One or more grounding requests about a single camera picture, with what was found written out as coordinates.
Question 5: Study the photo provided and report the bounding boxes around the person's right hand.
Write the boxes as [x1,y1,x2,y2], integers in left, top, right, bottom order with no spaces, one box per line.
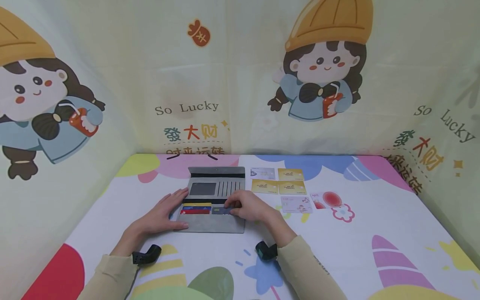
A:
[224,190,286,240]

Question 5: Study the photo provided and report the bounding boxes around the person's left hand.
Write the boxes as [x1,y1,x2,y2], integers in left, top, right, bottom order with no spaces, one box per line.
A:
[125,188,190,253]

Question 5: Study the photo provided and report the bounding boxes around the grey card wallet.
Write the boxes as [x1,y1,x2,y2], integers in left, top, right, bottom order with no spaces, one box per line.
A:
[175,167,247,234]

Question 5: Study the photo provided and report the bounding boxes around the person's left forearm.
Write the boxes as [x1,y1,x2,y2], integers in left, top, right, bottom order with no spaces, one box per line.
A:
[77,231,145,300]

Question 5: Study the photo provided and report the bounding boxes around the person's right forearm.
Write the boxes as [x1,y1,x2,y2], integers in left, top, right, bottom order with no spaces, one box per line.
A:
[268,215,348,300]

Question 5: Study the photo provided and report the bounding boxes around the gold card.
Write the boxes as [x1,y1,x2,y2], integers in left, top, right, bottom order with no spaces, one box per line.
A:
[277,168,305,182]
[251,179,279,195]
[277,180,308,195]

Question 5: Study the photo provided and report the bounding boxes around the silver white card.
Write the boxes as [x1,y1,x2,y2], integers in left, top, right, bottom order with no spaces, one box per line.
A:
[250,167,277,180]

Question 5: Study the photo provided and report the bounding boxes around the black wrist band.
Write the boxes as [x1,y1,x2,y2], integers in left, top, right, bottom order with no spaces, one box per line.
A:
[125,244,162,300]
[255,240,279,262]

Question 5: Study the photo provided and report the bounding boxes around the white floral card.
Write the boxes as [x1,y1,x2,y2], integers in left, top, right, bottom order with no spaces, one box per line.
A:
[281,196,313,214]

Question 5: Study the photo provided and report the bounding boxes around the white card with red circle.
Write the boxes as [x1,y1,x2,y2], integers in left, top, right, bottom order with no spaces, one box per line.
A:
[310,191,343,210]

